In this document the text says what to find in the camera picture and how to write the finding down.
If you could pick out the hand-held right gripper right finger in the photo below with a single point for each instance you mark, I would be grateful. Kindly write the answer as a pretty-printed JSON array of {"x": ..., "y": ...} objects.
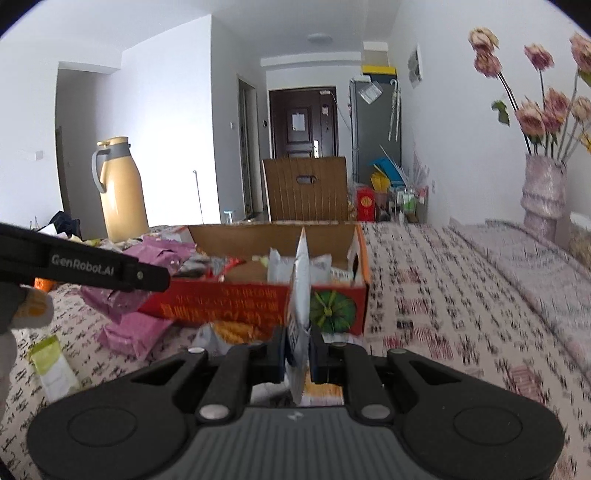
[{"x": 316, "y": 357}]

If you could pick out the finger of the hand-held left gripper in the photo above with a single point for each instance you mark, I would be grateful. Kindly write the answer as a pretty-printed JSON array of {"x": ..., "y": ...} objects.
[{"x": 92, "y": 265}]

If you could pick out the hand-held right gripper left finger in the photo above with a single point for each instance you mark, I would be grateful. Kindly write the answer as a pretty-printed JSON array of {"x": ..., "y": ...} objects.
[{"x": 277, "y": 353}]

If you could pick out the white orange-print snack packet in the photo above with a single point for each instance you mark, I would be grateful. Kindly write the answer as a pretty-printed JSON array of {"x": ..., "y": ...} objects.
[
  {"x": 300, "y": 295},
  {"x": 235, "y": 337}
]

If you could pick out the red cardboard box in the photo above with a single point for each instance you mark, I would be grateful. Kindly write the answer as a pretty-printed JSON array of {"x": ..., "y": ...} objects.
[{"x": 221, "y": 304}]

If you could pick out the green white snack packet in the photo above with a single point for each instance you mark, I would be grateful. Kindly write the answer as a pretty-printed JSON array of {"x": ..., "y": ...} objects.
[{"x": 55, "y": 369}]

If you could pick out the pink snack packet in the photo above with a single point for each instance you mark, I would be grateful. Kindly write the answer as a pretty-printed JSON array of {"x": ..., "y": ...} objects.
[
  {"x": 111, "y": 297},
  {"x": 157, "y": 254},
  {"x": 134, "y": 337}
]

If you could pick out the pile of white snack packets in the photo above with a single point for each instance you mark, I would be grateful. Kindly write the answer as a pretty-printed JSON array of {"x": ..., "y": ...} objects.
[{"x": 281, "y": 267}]

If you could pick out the person's left hand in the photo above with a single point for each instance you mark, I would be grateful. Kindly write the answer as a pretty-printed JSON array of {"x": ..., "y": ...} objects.
[{"x": 33, "y": 308}]

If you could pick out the orange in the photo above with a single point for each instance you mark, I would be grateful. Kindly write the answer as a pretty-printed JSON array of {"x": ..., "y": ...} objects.
[{"x": 42, "y": 282}]

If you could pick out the dark cloth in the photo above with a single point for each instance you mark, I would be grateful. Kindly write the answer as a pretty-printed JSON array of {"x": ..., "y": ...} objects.
[{"x": 64, "y": 224}]

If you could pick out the yellow thermos jug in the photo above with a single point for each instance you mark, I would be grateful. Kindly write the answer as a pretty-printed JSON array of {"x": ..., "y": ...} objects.
[{"x": 122, "y": 194}]

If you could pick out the red snack packet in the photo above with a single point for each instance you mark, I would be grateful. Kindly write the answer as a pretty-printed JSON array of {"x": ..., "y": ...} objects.
[{"x": 226, "y": 266}]

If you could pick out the red gift box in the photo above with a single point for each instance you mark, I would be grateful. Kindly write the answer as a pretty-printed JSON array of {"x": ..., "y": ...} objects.
[{"x": 366, "y": 205}]

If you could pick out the yellow bag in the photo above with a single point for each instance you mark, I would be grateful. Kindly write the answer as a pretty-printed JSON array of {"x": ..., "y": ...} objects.
[{"x": 380, "y": 182}]

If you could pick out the blue plastic item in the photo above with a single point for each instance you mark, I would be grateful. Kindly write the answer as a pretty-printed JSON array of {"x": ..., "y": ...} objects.
[{"x": 387, "y": 168}]

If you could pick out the grey quilted cloth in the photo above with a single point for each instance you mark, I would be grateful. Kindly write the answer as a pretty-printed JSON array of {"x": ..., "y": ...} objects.
[{"x": 531, "y": 277}]

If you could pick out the grey refrigerator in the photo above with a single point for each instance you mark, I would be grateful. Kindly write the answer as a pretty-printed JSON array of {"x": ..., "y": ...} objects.
[{"x": 374, "y": 134}]

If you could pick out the dark brown door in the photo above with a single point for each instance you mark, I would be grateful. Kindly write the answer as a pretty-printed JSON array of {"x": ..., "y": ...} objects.
[{"x": 302, "y": 122}]

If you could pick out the white umbrella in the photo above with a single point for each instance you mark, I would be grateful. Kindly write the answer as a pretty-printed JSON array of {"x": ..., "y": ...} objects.
[{"x": 395, "y": 110}]

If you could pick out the white paper notice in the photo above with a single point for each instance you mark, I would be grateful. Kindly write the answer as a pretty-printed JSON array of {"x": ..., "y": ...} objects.
[{"x": 370, "y": 93}]

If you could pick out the pink textured vase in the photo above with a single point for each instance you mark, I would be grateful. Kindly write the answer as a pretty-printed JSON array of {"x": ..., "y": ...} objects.
[{"x": 545, "y": 198}]

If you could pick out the glass jar of nuts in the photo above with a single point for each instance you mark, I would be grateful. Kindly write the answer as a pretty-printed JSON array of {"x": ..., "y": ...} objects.
[{"x": 581, "y": 242}]

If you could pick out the yellow box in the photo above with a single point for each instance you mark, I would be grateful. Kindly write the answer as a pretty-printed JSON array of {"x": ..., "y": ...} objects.
[{"x": 378, "y": 70}]

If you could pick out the white box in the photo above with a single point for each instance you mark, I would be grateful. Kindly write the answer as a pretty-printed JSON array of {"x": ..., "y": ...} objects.
[{"x": 375, "y": 51}]

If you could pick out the round ceiling lamp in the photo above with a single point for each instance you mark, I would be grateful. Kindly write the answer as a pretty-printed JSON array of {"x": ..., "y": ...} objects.
[{"x": 319, "y": 38}]

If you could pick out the dried pink roses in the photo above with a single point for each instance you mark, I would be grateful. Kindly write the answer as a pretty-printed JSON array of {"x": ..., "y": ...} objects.
[{"x": 535, "y": 110}]

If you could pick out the wall poster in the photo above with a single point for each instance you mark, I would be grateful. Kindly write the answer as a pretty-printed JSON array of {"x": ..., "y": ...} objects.
[{"x": 415, "y": 65}]

